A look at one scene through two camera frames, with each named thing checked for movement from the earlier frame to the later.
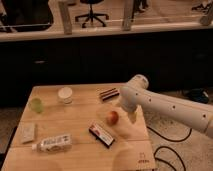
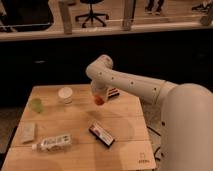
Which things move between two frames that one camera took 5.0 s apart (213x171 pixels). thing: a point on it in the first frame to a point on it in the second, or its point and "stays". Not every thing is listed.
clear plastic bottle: x=54 y=144 stays
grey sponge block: x=27 y=132 stays
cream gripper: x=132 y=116 to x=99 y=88
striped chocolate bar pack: x=109 y=94 stays
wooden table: x=77 y=127 stays
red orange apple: x=112 y=118 to x=99 y=100
